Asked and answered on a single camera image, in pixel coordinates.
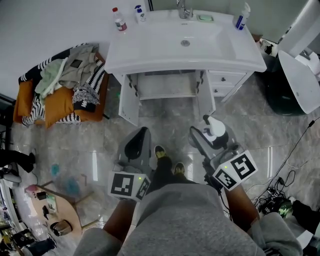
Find green soap dish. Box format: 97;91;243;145
196;13;215;23

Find light green towel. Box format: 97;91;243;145
34;57;70;100

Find round wooden table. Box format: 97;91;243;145
24;184;83;236

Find person's black trousers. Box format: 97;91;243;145
149;156;200;188

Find orange pillow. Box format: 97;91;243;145
44;86;76;129

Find black fabric item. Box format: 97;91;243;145
291;199;320;236

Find person's right shoe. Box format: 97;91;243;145
173;161;186;176

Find person's left shoe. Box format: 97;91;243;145
153;144;167;160

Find tangle of black cables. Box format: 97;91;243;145
251;169;297;217

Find long black cable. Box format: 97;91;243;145
273;119;316;187

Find white round object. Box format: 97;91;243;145
202;114;229;149

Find white soap pump bottle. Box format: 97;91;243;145
133;4;147;25

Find orange fabric basket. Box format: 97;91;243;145
12;43;110;129

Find grey speckled cloth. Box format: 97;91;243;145
71;83;101;106

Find metal cup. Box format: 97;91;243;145
49;219;73;237

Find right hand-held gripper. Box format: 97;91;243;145
188;123;259;192

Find large teal plastic item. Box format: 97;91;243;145
63;176;81;196

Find clear bottle red cap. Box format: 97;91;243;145
111;6;128;32

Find person's left forearm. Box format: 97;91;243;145
102;199;141;243

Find person's shoe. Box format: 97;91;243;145
173;161;186;176
153;144;167;160

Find person's grey shirt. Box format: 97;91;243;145
73;183;305;256

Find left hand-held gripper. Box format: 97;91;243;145
107;126;153;203

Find beige garment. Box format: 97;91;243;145
58;44;101;90

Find white sink basin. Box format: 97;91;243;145
104;9;268;75

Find black green device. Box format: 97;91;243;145
278;199;293;216

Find small teal plastic item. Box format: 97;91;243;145
49;163;61;177

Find chrome faucet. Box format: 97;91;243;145
176;0;195;20

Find white blue spray bottle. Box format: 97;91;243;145
233;2;252;31

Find person's right forearm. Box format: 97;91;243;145
222;183;261;232

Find white vanity cabinet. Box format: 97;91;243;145
117;68;254;127

